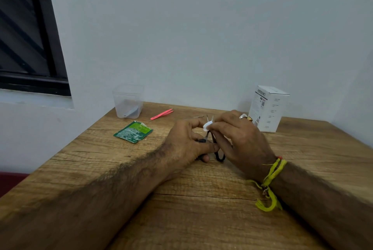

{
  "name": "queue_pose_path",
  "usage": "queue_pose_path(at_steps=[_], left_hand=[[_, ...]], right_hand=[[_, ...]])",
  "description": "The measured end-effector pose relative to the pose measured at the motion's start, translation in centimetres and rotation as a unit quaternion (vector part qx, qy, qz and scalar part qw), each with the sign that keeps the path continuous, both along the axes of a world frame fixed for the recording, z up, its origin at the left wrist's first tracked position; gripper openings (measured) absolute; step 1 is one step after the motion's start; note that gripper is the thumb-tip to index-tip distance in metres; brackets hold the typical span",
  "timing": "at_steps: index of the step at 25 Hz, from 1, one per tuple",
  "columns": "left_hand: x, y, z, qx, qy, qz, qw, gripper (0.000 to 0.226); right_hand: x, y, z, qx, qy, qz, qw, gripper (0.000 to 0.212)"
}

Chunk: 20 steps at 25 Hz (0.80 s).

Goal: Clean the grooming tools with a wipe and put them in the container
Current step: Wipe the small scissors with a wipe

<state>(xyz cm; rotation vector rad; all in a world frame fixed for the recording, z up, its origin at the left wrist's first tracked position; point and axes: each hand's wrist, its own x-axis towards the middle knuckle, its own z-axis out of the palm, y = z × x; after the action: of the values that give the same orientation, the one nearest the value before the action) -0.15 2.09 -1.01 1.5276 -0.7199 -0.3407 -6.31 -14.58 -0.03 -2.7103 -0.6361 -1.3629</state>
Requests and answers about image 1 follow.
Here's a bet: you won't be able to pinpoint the yellow thread wristband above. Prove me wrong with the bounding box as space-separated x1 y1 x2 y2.
248 157 288 212

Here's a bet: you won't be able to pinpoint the black handled scissors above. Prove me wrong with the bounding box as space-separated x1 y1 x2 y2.
197 115 226 163

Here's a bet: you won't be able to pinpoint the person's left hand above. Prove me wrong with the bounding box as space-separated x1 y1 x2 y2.
160 119 220 176

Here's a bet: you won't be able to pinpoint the person's right hand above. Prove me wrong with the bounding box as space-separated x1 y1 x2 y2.
207 110 277 183

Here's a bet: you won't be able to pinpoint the green foil packet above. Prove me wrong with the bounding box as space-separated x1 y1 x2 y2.
113 121 154 144

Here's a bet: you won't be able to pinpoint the person's right forearm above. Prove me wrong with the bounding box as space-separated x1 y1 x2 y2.
268 162 373 250

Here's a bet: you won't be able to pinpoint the clear plastic cup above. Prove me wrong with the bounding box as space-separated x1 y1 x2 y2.
112 84 145 119

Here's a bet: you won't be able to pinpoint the white cardboard box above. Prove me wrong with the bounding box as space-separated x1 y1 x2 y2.
248 85 291 133

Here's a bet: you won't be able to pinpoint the person's left forearm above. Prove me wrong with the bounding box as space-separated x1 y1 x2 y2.
0 144 175 250

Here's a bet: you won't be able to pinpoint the pink tweezers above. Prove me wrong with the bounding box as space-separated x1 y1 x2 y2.
150 109 174 121

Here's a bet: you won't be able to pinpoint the black framed window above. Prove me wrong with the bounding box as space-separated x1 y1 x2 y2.
0 0 71 97

